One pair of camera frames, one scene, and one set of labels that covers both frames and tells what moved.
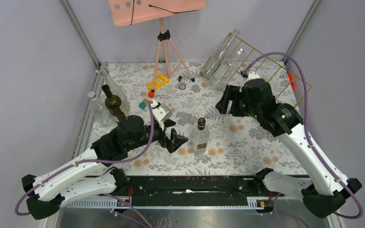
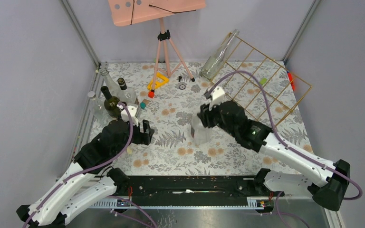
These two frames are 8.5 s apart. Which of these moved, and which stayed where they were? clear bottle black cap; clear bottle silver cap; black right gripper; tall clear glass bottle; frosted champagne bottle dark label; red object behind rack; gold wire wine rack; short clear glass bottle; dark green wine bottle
Moved: clear bottle black cap; clear bottle silver cap; black right gripper
Stayed: dark green wine bottle; frosted champagne bottle dark label; gold wire wine rack; short clear glass bottle; red object behind rack; tall clear glass bottle
